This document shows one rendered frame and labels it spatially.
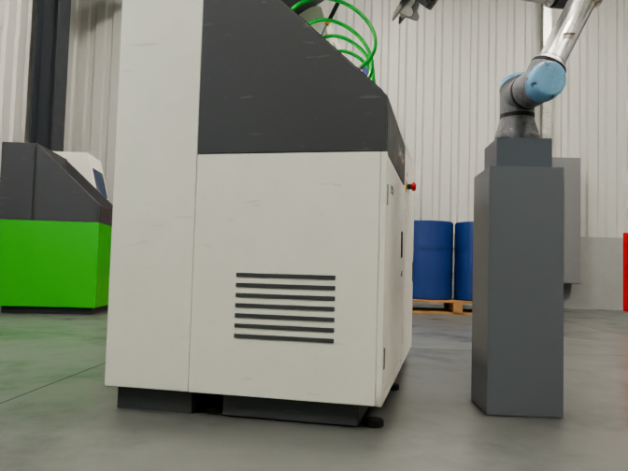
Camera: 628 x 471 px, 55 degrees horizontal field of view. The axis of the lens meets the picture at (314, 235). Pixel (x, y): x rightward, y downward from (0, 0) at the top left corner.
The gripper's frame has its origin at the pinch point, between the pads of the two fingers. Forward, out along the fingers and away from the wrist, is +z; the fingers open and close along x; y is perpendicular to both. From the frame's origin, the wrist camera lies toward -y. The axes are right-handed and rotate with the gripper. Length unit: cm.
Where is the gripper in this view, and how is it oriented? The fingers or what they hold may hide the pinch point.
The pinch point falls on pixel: (395, 18)
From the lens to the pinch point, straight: 219.5
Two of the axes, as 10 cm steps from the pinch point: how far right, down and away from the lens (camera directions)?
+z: -5.7, 7.2, 4.0
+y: 7.1, 6.7, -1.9
